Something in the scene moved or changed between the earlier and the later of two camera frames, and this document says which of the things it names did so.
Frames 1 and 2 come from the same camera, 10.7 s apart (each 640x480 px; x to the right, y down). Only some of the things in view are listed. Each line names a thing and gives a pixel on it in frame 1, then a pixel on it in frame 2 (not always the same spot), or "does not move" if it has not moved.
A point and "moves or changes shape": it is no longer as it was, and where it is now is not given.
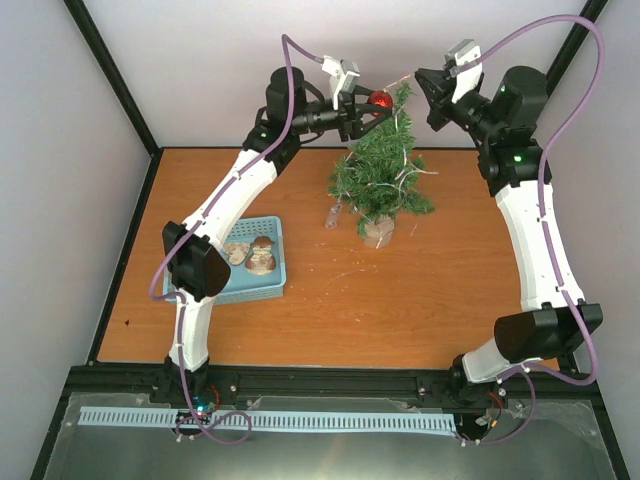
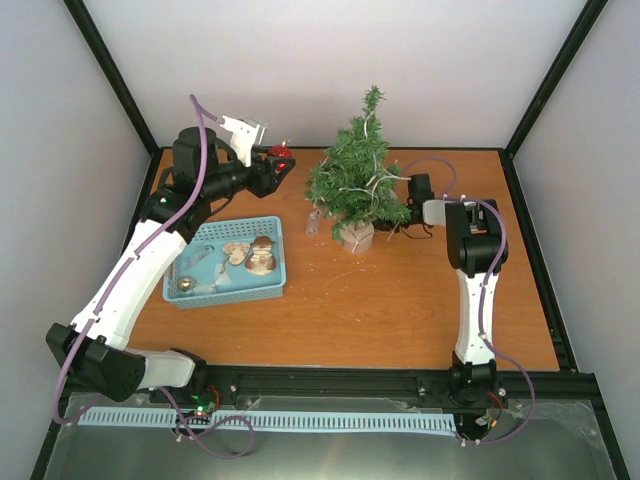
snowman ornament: (262, 260) does not move
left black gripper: (350, 120) → (265, 182)
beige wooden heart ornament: (237, 251) does not move
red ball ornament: (380, 98) moves or changes shape
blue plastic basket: (255, 249) does not move
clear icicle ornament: (332, 219) → (313, 222)
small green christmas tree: (378, 176) moves or changes shape
